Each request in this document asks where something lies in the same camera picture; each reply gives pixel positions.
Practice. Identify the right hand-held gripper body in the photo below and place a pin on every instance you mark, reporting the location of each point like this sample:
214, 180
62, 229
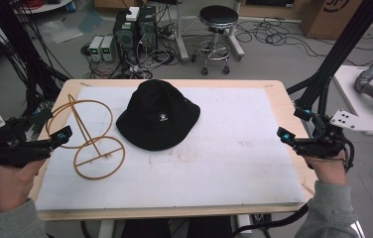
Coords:
325, 142

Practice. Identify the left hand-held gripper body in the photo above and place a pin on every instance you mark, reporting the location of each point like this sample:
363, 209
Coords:
12, 148

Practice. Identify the black bucket hat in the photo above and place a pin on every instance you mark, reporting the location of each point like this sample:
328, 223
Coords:
158, 115

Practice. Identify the person's right hand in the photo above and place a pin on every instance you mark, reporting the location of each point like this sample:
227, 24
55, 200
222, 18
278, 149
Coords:
328, 170

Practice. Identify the person's left hand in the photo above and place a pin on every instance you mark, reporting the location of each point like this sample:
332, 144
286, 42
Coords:
12, 185

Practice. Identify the wooden table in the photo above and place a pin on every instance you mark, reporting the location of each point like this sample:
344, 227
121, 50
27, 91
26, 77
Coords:
283, 95

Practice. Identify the white side table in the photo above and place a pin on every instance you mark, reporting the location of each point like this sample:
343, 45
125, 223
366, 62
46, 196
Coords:
349, 89

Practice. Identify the black metal stand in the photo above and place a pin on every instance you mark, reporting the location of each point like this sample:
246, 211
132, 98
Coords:
340, 49
25, 49

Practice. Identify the white foam mat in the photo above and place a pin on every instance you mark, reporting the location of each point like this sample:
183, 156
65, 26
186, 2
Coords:
207, 158

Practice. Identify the grey power supply unit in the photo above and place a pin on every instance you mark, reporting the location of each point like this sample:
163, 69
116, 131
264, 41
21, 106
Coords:
95, 48
108, 48

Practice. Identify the clear plastic sheet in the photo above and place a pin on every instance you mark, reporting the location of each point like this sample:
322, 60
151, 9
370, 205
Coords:
60, 31

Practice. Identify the cardboard box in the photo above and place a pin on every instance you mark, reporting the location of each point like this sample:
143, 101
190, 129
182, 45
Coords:
336, 16

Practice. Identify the white round table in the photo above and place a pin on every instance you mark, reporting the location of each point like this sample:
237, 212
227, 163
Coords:
45, 6

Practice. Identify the black computer tower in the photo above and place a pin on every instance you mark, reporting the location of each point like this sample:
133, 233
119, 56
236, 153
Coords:
147, 29
125, 38

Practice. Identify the black round stool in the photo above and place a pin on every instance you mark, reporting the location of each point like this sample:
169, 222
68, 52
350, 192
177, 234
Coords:
218, 16

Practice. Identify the white box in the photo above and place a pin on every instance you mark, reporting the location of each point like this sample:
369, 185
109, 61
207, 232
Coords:
132, 14

